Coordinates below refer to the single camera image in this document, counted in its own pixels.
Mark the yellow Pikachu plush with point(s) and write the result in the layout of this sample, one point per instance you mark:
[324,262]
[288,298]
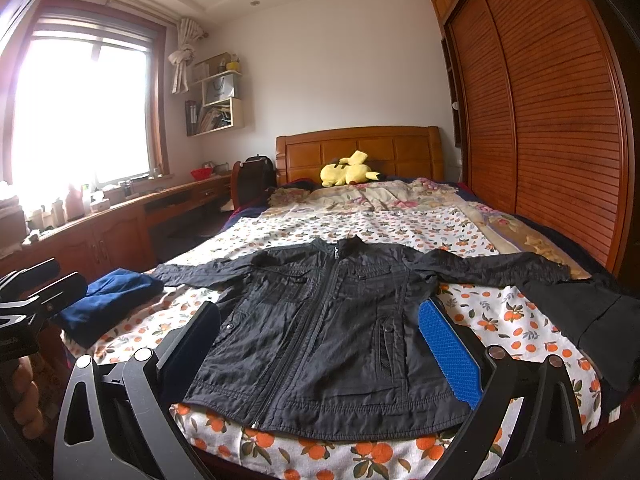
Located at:
[349,171]

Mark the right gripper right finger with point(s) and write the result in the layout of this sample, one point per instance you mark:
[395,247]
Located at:
[458,353]

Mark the long wooden desk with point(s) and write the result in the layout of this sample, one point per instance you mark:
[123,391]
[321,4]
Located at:
[118,237]

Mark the red bowl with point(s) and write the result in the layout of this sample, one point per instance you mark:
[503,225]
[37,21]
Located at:
[201,173]

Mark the tied white curtain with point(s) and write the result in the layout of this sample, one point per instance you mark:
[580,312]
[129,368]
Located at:
[189,32]

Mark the floral quilt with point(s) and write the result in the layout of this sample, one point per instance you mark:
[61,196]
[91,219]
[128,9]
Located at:
[503,231]

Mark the white wall shelf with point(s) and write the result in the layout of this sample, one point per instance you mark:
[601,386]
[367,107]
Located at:
[215,103]

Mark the orange print bed sheet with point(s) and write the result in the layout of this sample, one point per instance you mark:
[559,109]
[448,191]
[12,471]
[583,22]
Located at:
[287,456]

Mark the wooden louvered wardrobe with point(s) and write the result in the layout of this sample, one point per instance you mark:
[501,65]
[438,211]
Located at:
[548,116]

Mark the folded blue garment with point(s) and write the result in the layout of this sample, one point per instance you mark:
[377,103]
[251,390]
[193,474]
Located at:
[107,302]

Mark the black garment at bed edge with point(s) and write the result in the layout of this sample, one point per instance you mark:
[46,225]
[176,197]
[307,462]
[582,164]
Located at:
[598,316]

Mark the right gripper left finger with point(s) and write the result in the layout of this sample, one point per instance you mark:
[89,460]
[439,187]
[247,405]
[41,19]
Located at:
[183,350]

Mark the black jacket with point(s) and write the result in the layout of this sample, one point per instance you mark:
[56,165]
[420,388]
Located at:
[321,340]

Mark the wooden chair with bag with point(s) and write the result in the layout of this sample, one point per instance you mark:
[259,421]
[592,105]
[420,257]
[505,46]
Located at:
[249,179]

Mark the person's left hand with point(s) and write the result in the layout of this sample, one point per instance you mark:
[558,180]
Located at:
[27,413]

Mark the window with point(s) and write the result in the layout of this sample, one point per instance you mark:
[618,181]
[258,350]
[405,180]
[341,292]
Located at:
[85,100]

